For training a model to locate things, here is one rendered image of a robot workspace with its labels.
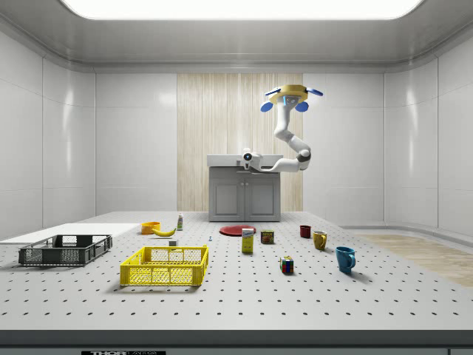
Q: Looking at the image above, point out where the yellow basket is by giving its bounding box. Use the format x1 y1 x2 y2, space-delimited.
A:
119 245 210 287

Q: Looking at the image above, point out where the yellow box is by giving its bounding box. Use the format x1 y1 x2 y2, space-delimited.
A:
241 227 256 255

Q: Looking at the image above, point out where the red plate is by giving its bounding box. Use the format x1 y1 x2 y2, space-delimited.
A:
219 224 256 238

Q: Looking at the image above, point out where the drone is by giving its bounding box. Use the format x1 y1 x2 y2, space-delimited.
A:
259 84 327 113

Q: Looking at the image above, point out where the blue mug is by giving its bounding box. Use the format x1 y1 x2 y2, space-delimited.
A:
335 246 357 275

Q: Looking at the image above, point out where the dark grey basket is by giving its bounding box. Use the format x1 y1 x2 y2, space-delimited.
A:
18 233 114 268

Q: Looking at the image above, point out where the white cabinet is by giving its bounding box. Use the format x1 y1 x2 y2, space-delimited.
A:
206 154 285 223

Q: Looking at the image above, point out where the white board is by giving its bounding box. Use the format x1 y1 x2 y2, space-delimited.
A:
0 222 139 246

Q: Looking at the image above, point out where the yellow bowl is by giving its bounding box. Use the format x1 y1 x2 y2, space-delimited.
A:
140 220 162 236

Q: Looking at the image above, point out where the yellow mug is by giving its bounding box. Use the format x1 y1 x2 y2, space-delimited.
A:
312 230 329 251

